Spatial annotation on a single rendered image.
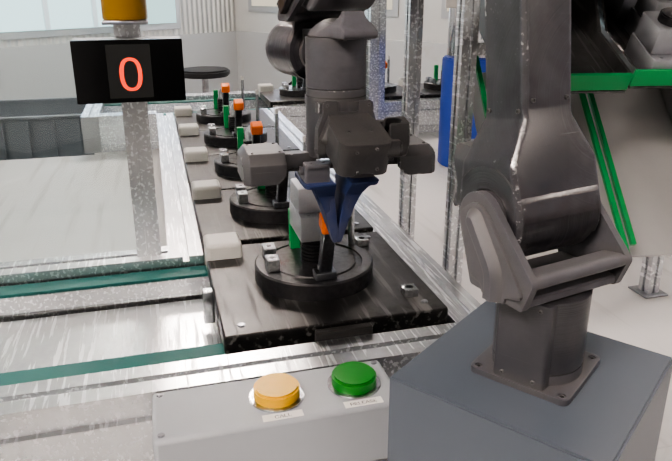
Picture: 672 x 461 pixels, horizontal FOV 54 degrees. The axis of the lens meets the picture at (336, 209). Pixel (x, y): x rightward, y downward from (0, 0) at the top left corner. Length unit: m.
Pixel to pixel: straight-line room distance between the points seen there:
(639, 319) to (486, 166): 0.63
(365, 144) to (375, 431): 0.25
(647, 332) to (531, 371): 0.56
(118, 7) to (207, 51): 5.15
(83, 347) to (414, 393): 0.46
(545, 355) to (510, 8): 0.20
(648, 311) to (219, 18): 5.32
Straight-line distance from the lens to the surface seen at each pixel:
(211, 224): 0.96
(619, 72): 0.80
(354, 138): 0.56
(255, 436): 0.57
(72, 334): 0.83
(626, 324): 0.99
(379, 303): 0.72
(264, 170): 0.60
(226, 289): 0.76
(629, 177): 0.92
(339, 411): 0.58
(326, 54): 0.60
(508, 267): 0.39
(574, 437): 0.41
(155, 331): 0.80
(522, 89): 0.40
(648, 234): 0.89
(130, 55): 0.79
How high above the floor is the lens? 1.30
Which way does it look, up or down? 19 degrees down
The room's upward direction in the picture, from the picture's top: straight up
